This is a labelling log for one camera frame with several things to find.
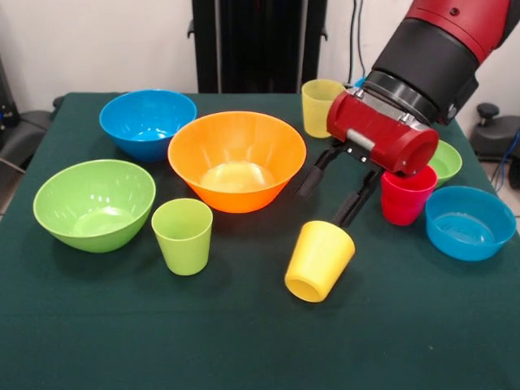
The dark green table cloth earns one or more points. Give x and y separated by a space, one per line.
243 345

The small green bowl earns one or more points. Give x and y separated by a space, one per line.
447 166

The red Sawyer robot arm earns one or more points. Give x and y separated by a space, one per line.
434 61

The black knobbed equipment base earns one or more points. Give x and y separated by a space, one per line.
495 134

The small blue bowl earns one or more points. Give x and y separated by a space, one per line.
467 231

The green cup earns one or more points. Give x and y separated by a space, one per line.
183 252

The large orange bowl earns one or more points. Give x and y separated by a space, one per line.
235 191

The black equipment case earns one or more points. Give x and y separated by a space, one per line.
7 97

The large green bowl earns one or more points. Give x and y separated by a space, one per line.
93 211

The large blue bowl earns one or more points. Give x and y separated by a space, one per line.
359 81
138 126

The black chair base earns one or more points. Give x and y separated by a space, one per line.
24 134

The red cup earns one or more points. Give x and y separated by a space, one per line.
406 203

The pale translucent yellow cup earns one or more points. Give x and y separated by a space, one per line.
315 113

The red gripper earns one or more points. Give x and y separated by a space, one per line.
378 134

